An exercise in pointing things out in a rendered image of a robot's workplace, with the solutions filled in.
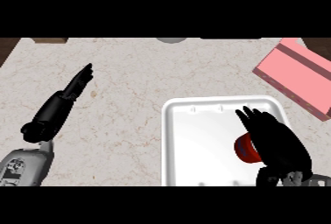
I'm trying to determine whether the brown wooden block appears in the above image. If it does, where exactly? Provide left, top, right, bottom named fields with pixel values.
left=33, top=38, right=69, bottom=45

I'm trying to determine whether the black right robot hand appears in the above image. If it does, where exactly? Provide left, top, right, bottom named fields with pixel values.
left=233, top=106, right=314, bottom=187

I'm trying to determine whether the white tray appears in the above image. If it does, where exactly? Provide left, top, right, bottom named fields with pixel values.
left=159, top=94, right=291, bottom=187

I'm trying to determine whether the grey round object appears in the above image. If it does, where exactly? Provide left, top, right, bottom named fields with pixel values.
left=155, top=38, right=187, bottom=45

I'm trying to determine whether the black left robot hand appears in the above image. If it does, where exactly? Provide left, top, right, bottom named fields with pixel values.
left=19, top=62, right=94, bottom=144

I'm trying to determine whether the red can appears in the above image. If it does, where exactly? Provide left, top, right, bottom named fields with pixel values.
left=231, top=132, right=264, bottom=165

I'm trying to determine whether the pink cardboard box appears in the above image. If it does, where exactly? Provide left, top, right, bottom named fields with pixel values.
left=252, top=38, right=331, bottom=123

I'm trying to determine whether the dark brown wooden panel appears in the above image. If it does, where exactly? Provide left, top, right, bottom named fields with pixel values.
left=301, top=38, right=331, bottom=62

